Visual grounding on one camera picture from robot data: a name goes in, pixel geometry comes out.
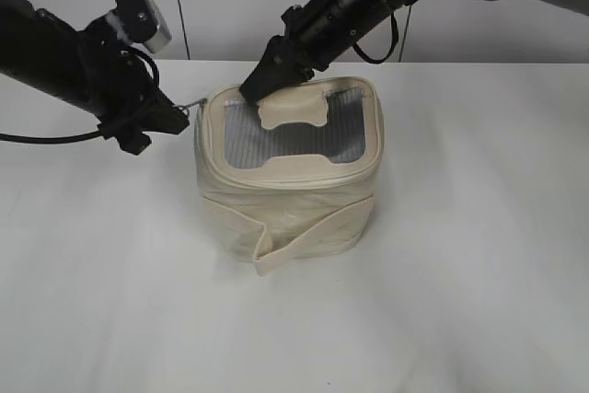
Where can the cream canvas zipper bag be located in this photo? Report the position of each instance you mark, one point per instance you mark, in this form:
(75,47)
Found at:
(294,176)

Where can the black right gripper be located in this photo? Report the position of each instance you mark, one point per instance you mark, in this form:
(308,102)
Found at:
(285,62)

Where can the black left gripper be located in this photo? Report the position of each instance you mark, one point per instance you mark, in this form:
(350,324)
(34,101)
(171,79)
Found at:
(125,82)

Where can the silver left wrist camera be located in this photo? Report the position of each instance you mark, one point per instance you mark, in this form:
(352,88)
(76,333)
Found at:
(143,23)

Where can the silver ring zipper pull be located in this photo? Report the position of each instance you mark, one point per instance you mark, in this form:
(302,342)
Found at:
(186,108)

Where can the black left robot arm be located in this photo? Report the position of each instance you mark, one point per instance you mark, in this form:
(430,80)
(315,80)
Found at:
(40,50)

